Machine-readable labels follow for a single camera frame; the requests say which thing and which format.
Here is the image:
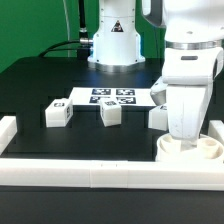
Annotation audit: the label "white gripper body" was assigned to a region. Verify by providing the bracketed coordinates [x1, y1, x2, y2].
[162, 47, 224, 141]

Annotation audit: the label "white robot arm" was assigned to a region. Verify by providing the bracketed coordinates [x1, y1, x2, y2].
[88, 0, 224, 140]

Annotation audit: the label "white marker sheet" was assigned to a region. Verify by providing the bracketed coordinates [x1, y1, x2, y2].
[69, 87, 155, 107]

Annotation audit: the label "white front fence bar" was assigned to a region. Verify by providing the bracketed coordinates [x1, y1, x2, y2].
[0, 158, 224, 191]

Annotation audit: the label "white left fence bar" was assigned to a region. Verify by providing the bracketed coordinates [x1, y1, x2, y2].
[0, 116, 17, 155]

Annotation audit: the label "black base cables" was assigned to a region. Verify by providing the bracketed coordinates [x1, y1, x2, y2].
[38, 0, 94, 61]

